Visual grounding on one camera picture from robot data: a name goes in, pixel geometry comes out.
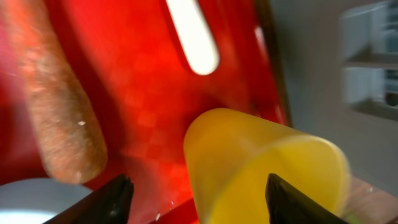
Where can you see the yellow plastic cup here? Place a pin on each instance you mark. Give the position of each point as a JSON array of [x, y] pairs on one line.
[[229, 155]]

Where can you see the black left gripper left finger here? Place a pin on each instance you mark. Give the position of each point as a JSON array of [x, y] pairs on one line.
[[108, 205]]

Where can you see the grey dishwasher rack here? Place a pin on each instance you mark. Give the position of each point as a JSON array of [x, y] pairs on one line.
[[340, 66]]

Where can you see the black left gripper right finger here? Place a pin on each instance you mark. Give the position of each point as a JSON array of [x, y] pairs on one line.
[[287, 205]]

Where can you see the light blue bowl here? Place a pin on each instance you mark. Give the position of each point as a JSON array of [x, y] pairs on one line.
[[38, 200]]

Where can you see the red serving tray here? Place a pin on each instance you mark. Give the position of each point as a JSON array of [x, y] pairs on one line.
[[128, 58]]

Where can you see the white plastic spoon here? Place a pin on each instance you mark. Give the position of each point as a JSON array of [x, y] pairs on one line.
[[194, 35]]

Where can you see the orange carrot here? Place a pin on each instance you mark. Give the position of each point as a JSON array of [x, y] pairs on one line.
[[71, 143]]

